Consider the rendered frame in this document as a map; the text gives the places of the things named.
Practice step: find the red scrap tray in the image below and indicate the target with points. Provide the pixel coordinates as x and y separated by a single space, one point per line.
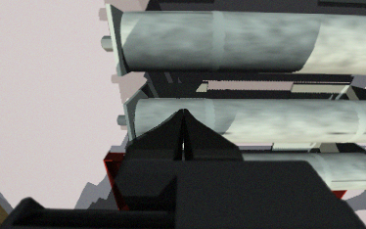
112 162

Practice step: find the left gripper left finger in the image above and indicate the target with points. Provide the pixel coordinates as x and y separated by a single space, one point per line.
161 143

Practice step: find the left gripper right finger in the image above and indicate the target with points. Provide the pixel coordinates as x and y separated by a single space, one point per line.
206 144

